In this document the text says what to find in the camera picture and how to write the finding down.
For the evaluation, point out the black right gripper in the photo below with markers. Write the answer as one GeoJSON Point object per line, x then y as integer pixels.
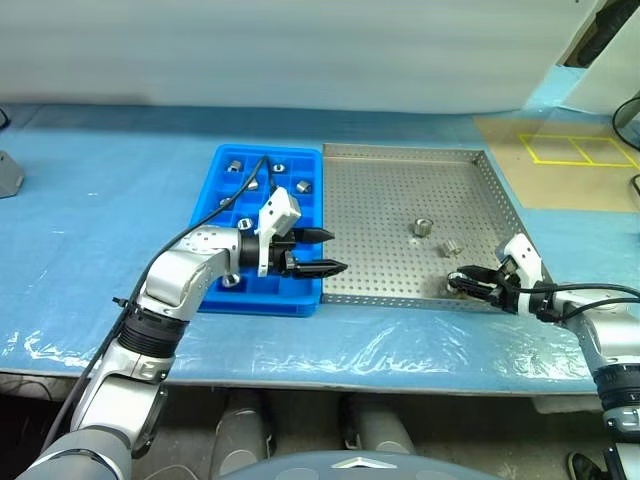
{"type": "Point", "coordinates": [507, 295]}

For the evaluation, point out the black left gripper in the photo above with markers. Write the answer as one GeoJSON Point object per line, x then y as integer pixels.
{"type": "Point", "coordinates": [281, 255]}

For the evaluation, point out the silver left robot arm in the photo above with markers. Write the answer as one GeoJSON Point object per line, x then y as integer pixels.
{"type": "Point", "coordinates": [200, 245]}

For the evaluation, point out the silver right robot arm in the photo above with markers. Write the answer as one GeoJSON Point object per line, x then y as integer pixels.
{"type": "Point", "coordinates": [605, 335]}

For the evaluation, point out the blue compartment tray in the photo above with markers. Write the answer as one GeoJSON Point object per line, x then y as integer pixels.
{"type": "Point", "coordinates": [270, 295]}

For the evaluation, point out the perforated metal tray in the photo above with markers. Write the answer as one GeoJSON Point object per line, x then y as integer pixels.
{"type": "Point", "coordinates": [380, 200]}

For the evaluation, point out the metal nut in blue tray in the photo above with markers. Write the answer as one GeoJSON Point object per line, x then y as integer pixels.
{"type": "Point", "coordinates": [278, 167]}

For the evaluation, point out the brown cardboard sheet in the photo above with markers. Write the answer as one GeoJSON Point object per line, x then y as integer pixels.
{"type": "Point", "coordinates": [550, 190]}

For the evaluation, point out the grey rounded robot leg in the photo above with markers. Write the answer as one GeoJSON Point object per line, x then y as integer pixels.
{"type": "Point", "coordinates": [240, 435]}
{"type": "Point", "coordinates": [382, 427]}

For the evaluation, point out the white backdrop panel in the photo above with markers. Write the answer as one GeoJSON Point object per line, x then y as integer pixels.
{"type": "Point", "coordinates": [300, 50]}
{"type": "Point", "coordinates": [615, 75]}

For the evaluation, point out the black shoe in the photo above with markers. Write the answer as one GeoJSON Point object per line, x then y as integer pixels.
{"type": "Point", "coordinates": [585, 467]}

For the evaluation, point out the grey robot torso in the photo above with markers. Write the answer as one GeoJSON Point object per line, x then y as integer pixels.
{"type": "Point", "coordinates": [350, 467]}

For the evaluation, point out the blue plastic table cover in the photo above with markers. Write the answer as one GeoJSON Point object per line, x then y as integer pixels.
{"type": "Point", "coordinates": [100, 225]}

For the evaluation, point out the grey perforated metal device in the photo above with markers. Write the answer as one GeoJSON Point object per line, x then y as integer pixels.
{"type": "Point", "coordinates": [7, 180]}

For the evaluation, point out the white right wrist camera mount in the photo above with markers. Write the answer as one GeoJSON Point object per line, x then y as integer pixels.
{"type": "Point", "coordinates": [522, 250]}

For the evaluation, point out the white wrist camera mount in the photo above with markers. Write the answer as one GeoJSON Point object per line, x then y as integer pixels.
{"type": "Point", "coordinates": [272, 207]}
{"type": "Point", "coordinates": [522, 250]}

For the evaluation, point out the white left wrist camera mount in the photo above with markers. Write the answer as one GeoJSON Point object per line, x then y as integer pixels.
{"type": "Point", "coordinates": [272, 207]}

